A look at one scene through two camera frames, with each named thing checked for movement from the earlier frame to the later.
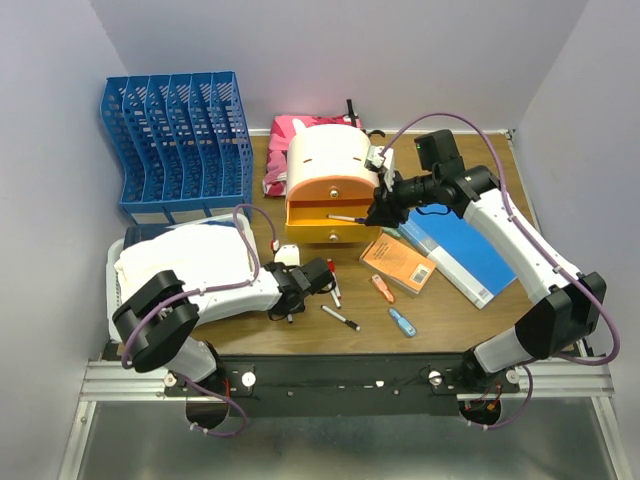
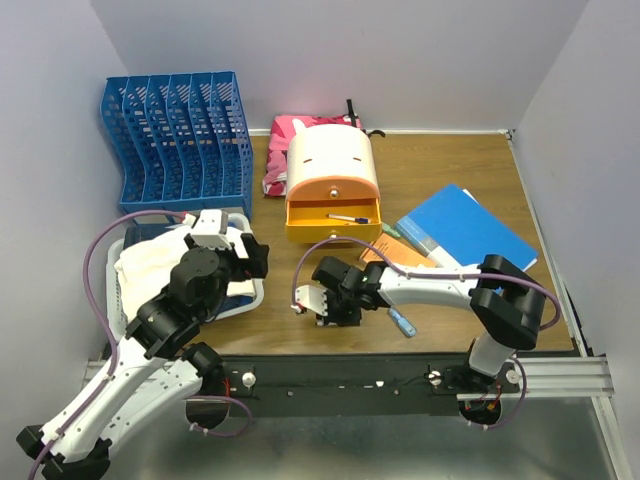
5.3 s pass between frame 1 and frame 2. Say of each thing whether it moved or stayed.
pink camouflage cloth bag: stayed
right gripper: moved
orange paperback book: stayed
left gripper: moved
